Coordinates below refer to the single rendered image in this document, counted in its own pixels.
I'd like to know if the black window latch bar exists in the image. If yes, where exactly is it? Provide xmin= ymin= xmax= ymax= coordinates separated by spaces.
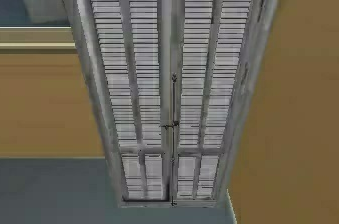
xmin=161 ymin=72 xmax=181 ymax=207

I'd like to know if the white louvred window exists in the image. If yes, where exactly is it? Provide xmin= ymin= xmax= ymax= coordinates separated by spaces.
xmin=62 ymin=0 xmax=280 ymax=209

